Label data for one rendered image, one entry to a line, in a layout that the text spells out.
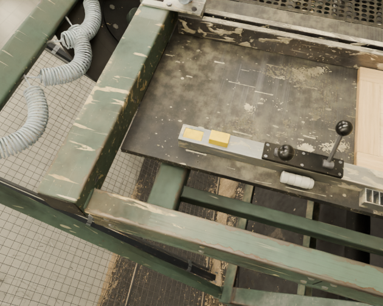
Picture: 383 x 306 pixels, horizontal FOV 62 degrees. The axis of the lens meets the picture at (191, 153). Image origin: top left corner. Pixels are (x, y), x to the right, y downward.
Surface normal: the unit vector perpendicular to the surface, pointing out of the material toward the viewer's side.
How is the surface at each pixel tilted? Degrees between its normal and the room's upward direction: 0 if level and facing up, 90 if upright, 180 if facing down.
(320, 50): 90
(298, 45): 90
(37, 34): 90
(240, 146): 54
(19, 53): 90
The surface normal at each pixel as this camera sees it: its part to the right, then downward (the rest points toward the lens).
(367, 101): 0.00, -0.48
